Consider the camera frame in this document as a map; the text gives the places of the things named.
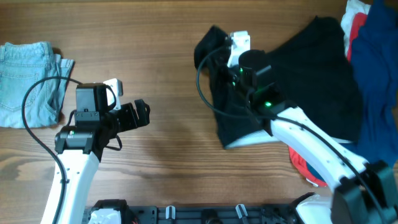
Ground black shorts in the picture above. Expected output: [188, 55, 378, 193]
[194, 17, 363, 149]

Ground folded light blue jeans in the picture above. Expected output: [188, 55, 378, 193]
[0, 42, 74, 128]

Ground red garment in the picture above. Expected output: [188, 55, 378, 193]
[289, 13, 368, 187]

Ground navy blue garment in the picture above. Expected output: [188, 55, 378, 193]
[306, 0, 398, 183]

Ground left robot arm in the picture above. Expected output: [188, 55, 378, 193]
[41, 78, 150, 223]

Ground white garment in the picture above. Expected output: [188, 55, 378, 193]
[340, 0, 371, 56]

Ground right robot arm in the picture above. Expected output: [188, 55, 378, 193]
[222, 49, 397, 223]

